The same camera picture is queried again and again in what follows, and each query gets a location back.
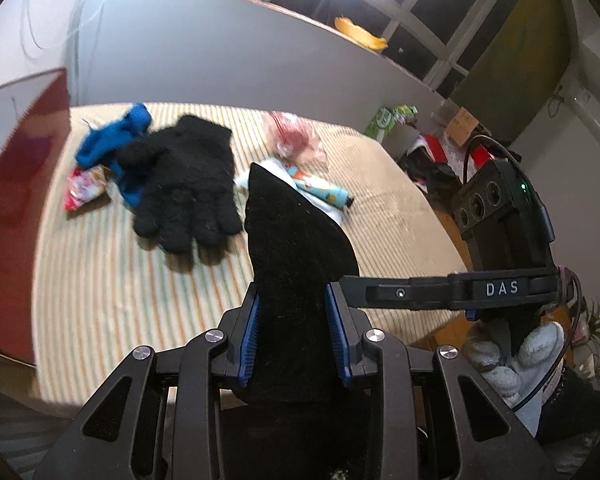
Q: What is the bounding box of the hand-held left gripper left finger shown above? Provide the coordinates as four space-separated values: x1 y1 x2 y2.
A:
32 282 261 480

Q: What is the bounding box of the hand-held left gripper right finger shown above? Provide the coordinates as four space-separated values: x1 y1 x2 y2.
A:
325 282 556 480

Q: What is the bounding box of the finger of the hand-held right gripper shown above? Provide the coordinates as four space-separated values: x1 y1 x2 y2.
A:
339 272 453 311

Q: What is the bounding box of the black felt glove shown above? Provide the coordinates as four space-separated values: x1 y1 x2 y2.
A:
242 162 368 461

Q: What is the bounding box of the fruit print hand cream tube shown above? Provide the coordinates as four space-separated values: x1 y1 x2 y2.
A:
280 160 356 209

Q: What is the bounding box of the red and white snack packet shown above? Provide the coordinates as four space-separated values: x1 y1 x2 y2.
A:
62 165 112 213

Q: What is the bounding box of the dark red box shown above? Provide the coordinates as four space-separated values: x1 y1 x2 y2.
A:
0 67 72 366

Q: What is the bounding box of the person's right hand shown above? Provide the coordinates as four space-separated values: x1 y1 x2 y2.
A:
462 320 566 436

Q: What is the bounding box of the pile of clothes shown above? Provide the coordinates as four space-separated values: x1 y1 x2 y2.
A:
397 132 496 196

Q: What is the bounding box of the cardboard box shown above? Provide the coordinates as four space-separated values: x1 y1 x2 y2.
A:
432 102 481 146

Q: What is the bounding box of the white pipe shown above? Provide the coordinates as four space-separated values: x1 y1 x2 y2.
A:
560 75 600 156

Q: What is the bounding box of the striped beige blanket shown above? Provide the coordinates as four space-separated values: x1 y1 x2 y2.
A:
30 102 468 406

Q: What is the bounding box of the green and white box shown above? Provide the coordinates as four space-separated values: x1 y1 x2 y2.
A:
365 105 420 141

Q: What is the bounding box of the black fuzzy glove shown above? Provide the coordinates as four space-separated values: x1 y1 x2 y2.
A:
116 114 244 256

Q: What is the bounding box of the olive green door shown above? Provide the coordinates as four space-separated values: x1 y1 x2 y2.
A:
447 0 586 138

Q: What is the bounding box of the white tissue packet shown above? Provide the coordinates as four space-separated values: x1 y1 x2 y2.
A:
232 156 346 226

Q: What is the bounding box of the pink plastic bag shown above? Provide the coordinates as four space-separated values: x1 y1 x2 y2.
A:
262 110 328 163

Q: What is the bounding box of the white framed window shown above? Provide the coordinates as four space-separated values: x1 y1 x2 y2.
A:
245 0 536 96

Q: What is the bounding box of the yellow cloth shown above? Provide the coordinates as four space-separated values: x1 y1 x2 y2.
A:
334 16 388 52

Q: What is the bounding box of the blue knit glove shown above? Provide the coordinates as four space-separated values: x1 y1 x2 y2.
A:
75 103 153 206

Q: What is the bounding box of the grey partition panel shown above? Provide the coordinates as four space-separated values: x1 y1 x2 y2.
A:
65 0 451 161

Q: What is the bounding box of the black cable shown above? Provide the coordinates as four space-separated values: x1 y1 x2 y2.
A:
460 135 526 186

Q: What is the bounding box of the white cable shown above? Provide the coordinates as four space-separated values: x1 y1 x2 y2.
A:
22 0 106 61

